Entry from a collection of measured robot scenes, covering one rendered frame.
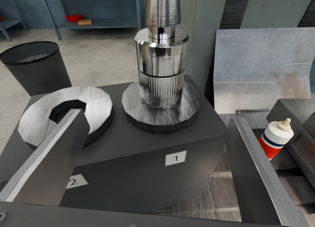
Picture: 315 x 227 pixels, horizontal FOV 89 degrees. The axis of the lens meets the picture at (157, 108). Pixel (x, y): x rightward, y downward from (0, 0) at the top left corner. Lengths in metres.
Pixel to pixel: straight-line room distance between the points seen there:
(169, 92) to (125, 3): 4.28
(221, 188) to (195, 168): 0.15
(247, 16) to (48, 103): 0.54
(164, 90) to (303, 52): 0.60
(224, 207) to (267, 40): 0.49
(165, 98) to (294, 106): 0.36
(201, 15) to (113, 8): 4.00
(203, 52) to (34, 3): 4.69
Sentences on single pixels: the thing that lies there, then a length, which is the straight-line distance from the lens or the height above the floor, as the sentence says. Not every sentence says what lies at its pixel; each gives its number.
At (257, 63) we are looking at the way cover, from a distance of 0.62.
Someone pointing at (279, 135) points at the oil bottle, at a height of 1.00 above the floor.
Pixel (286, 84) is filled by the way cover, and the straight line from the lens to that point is 0.68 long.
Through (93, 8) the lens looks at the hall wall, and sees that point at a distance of 4.58.
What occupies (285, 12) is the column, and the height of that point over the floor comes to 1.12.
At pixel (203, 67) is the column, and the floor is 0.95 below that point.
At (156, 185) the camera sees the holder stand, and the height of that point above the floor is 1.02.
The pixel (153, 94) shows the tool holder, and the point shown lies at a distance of 0.16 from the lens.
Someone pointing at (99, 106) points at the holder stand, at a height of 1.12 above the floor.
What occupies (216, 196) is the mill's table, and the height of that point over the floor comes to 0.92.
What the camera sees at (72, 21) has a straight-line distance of 4.41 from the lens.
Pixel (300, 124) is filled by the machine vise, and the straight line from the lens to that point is 0.44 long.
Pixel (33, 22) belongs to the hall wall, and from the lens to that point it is 5.23.
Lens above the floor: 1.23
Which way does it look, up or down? 43 degrees down
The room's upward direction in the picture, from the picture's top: 1 degrees counter-clockwise
